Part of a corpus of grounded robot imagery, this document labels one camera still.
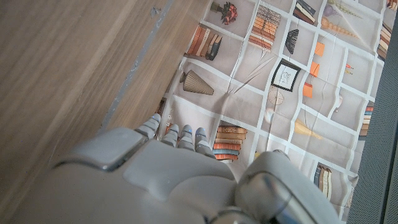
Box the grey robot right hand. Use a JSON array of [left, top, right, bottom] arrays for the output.
[[12, 113, 343, 224]]

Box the printed bookshelf backdrop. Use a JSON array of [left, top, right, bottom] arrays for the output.
[[154, 0, 398, 223]]

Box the dark grey partition panel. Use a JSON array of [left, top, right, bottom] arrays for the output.
[[346, 18, 398, 224]]

